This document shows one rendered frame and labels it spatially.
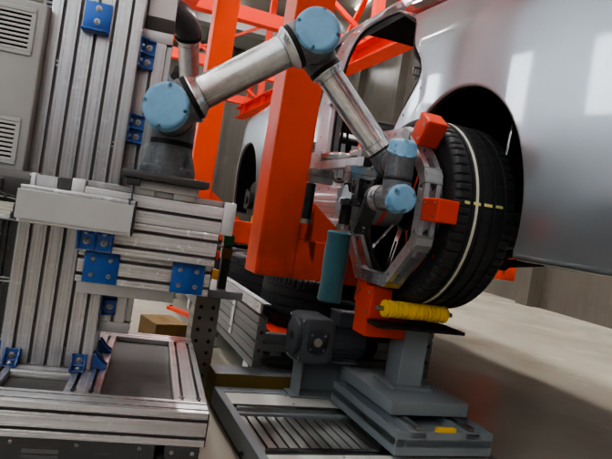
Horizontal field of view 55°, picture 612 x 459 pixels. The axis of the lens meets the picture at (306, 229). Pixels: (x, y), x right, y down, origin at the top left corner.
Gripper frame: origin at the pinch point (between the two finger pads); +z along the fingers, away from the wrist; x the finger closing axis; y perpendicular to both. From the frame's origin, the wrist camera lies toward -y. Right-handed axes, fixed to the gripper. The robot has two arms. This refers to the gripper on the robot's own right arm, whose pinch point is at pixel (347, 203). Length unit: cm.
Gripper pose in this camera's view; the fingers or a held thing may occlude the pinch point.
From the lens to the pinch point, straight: 184.5
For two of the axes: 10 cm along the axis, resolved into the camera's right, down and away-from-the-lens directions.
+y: 1.6, -9.9, -0.2
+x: -9.3, -1.4, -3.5
